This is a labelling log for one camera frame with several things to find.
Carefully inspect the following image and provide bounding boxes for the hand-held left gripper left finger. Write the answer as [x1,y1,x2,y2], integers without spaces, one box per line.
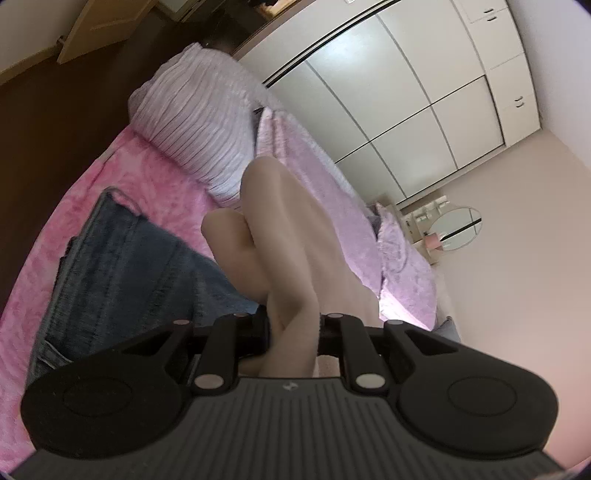
[92,305,271,395]

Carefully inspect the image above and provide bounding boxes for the small white shelf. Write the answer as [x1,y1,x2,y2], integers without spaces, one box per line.
[413,196,451,222]

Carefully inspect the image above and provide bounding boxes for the folded blue denim jeans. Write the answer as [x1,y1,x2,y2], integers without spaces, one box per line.
[25,187,259,384]

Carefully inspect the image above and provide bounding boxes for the wooden door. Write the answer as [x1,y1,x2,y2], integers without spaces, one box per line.
[55,0,160,65]

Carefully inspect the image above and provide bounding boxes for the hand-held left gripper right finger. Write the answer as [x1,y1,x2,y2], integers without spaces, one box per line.
[318,313,481,393]

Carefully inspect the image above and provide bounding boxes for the white sliding wardrobe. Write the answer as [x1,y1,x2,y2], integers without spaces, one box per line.
[233,0,543,208]

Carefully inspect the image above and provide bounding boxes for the grey-blue cushion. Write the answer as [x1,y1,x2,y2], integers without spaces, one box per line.
[434,316,462,344]

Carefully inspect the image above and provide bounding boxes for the white dressing table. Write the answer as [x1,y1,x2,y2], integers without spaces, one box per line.
[379,194,446,266]

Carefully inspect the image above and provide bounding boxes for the oval mirror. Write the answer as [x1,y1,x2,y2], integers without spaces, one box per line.
[431,206,482,252]

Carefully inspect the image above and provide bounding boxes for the folded lilac blanket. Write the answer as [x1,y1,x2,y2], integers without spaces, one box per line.
[254,107,384,296]

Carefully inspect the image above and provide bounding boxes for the cream turtleneck sweater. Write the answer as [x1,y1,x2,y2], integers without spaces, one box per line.
[202,156,382,379]

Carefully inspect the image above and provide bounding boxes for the lilac striped pillow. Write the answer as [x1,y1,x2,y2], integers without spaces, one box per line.
[128,42,278,206]

